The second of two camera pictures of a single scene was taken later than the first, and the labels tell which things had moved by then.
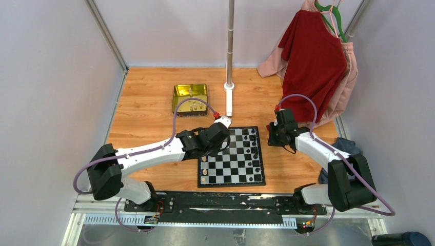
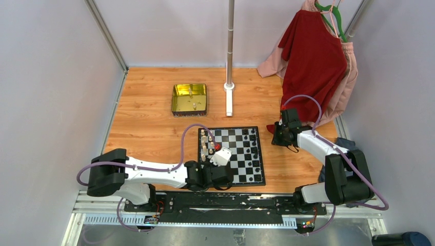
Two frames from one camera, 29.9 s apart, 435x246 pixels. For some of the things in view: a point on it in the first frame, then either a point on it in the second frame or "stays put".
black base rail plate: [223, 207] stays put
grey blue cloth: [346, 146] stays put
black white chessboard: [240, 164] stays put
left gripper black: [215, 152] → [209, 163]
